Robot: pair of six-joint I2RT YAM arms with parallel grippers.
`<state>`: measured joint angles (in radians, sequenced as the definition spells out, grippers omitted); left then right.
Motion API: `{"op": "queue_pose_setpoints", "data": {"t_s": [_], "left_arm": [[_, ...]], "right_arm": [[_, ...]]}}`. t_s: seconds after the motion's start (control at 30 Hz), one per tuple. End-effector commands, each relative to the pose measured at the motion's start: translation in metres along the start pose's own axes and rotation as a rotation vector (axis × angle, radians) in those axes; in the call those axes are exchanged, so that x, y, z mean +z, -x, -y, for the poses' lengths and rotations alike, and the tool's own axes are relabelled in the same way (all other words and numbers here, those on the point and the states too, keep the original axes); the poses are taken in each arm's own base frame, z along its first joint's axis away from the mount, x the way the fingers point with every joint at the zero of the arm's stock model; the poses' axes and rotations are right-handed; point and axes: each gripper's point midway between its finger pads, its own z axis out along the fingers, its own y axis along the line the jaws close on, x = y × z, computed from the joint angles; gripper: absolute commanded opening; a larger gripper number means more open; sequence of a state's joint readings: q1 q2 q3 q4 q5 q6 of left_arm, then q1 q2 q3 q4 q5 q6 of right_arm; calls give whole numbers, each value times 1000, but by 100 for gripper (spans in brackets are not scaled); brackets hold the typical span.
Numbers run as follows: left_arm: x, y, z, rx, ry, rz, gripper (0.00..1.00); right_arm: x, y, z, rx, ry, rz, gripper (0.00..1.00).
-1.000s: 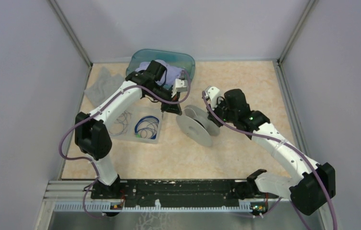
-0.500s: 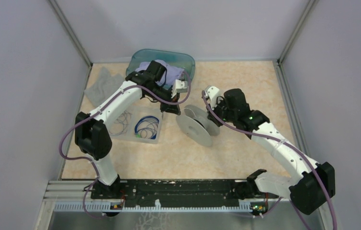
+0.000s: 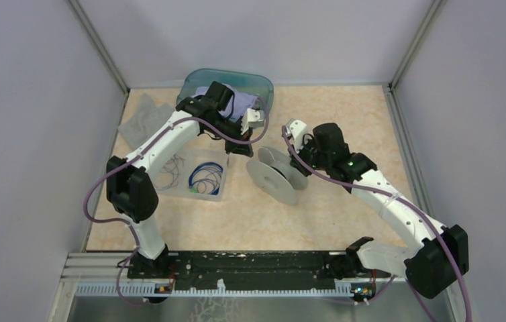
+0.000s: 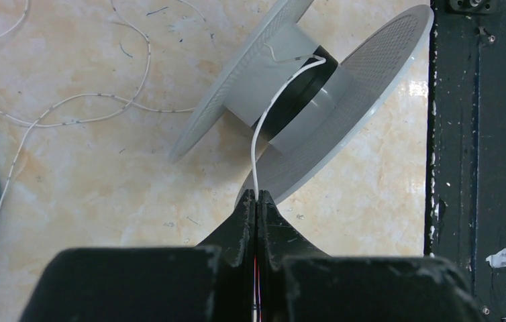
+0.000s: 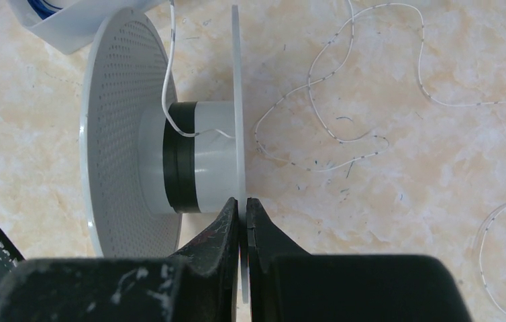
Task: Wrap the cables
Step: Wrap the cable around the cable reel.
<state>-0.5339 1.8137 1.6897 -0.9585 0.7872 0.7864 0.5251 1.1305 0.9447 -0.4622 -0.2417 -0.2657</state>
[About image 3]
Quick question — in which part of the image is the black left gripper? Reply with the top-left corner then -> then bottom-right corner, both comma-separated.
206,115 -> 254,158

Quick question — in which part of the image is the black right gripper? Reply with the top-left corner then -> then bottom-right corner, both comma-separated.
289,134 -> 332,177

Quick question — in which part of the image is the white perforated cable spool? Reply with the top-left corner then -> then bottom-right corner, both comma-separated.
246,146 -> 309,205

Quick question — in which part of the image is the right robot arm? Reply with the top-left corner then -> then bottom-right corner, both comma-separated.
281,119 -> 469,299

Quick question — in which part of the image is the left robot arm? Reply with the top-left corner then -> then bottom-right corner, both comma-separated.
105,82 -> 254,278

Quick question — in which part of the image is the lavender cloth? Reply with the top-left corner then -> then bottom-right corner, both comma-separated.
191,82 -> 258,125

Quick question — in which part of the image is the teal plastic basin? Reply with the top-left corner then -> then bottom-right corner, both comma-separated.
176,68 -> 274,111

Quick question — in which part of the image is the clear plastic divided tray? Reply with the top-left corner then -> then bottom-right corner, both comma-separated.
152,148 -> 229,202

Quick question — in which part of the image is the clear plastic bag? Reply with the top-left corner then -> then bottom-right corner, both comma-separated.
118,93 -> 174,150

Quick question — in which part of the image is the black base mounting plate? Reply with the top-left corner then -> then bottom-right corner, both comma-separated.
127,251 -> 388,291

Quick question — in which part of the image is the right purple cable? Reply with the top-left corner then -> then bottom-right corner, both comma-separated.
281,125 -> 474,322

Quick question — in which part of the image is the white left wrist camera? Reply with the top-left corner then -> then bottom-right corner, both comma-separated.
241,109 -> 265,135

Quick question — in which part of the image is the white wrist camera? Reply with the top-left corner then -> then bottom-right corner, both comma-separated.
241,109 -> 265,135
285,119 -> 309,152

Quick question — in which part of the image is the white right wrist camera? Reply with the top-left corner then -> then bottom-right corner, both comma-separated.
285,119 -> 309,152

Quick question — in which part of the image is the blue cable coil green connector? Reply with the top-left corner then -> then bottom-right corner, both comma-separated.
188,162 -> 223,195

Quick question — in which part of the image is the blue thin wire coil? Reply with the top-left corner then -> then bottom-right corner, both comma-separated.
155,153 -> 187,191

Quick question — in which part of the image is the white slotted cable duct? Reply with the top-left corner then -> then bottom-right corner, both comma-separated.
75,280 -> 354,298

